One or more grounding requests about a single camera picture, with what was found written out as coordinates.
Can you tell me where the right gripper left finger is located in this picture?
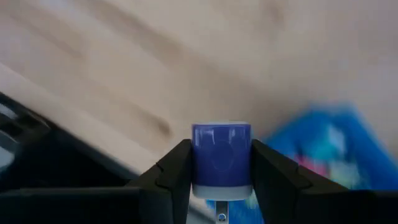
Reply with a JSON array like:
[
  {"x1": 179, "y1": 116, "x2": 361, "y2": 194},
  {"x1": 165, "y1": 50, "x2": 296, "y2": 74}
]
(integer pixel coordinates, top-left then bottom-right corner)
[{"x1": 126, "y1": 139, "x2": 192, "y2": 224}]

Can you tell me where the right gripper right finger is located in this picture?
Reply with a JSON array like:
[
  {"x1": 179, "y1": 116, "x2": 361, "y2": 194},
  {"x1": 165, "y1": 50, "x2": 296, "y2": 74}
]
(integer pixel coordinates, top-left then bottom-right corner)
[{"x1": 251, "y1": 139, "x2": 351, "y2": 224}]

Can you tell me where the purple wall charger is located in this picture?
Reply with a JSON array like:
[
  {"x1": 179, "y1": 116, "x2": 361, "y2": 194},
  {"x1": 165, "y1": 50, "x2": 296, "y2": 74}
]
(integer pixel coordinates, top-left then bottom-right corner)
[{"x1": 190, "y1": 121, "x2": 253, "y2": 224}]

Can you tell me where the blue plastic tray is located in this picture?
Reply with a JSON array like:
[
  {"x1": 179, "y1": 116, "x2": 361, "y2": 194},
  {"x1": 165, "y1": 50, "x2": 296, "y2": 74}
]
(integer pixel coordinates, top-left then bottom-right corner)
[{"x1": 205, "y1": 102, "x2": 398, "y2": 224}]

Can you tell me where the black aluminium frame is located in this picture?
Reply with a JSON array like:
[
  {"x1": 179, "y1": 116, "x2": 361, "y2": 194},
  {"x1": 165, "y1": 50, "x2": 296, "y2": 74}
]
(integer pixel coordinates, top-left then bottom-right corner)
[{"x1": 0, "y1": 91, "x2": 142, "y2": 191}]

